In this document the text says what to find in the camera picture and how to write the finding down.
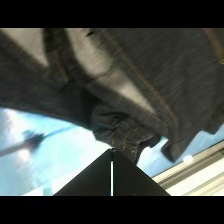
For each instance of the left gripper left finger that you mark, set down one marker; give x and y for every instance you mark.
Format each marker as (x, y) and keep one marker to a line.
(95, 180)

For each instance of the silver frame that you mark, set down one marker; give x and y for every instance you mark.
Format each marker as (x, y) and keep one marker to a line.
(196, 176)

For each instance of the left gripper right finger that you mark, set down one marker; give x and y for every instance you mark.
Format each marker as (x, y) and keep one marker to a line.
(133, 181)

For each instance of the dark grey jeans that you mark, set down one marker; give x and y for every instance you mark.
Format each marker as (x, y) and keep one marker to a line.
(156, 83)

